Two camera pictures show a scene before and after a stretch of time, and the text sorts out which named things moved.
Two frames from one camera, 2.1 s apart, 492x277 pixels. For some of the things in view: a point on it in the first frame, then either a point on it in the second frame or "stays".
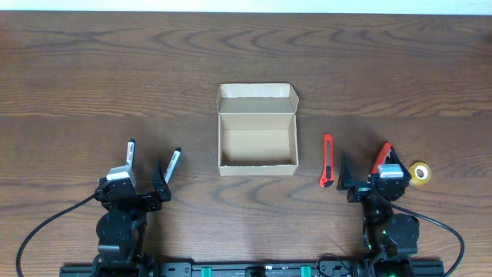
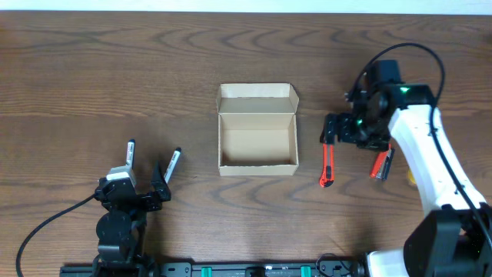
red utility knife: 327,178 stays
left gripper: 151,202 stays
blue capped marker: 131,152 stays
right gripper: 357,194 to 338,121
